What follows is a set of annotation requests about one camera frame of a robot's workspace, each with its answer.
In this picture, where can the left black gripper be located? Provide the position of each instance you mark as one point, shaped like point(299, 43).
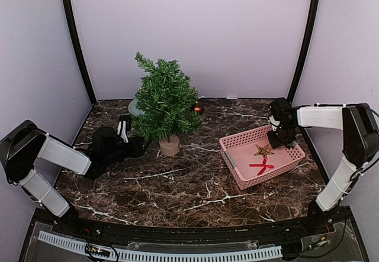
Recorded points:
point(137, 150)

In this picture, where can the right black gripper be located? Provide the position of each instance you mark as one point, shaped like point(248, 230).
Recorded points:
point(275, 144)

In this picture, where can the gold star ornament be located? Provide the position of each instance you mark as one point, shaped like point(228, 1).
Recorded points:
point(264, 151)

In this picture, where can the red ribbon bow ornament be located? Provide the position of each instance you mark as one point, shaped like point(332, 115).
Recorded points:
point(263, 166)

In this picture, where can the pink plastic basket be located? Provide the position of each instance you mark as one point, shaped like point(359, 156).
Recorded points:
point(251, 159)

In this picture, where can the small green christmas tree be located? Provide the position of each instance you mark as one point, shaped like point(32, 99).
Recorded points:
point(166, 96)

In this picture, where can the brown ball ornament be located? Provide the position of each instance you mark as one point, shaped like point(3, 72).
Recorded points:
point(198, 108)

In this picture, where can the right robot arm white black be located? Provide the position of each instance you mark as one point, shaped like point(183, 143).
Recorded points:
point(357, 124)

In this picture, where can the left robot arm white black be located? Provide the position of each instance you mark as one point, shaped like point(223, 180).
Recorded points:
point(27, 143)

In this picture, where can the pale green plate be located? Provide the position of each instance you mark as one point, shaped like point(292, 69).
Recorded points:
point(133, 110)

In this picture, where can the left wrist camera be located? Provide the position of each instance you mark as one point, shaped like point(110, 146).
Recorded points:
point(124, 126)

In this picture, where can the black front rail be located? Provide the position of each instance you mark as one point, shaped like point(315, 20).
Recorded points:
point(276, 232)

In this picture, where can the white slotted cable duct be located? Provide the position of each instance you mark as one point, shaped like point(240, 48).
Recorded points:
point(106, 253)

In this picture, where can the right black frame post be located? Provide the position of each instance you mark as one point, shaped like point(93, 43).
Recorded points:
point(308, 32)

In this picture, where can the black frame post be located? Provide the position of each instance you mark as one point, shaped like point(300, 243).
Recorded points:
point(308, 32)
point(73, 32)

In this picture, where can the left black frame post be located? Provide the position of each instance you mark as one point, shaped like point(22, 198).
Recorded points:
point(73, 32)

